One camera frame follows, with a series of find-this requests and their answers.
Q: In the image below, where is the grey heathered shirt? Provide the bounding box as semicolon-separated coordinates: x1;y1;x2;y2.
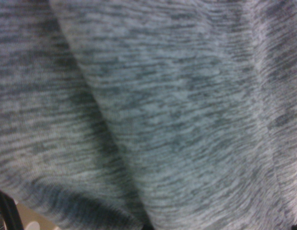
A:
0;0;297;230

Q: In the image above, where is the long black robot cable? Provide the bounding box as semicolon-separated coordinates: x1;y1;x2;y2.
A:
0;186;24;230

